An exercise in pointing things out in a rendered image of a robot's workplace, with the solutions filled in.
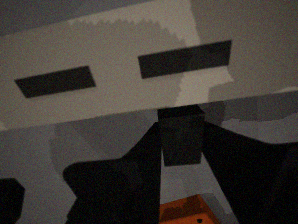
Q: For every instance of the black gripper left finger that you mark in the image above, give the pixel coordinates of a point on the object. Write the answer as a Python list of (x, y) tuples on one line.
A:
[(138, 170)]

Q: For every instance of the black two-prong charger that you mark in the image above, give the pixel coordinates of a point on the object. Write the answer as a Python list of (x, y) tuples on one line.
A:
[(181, 131)]

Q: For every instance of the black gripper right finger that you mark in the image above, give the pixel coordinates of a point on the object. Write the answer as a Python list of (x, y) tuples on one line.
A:
[(249, 172)]

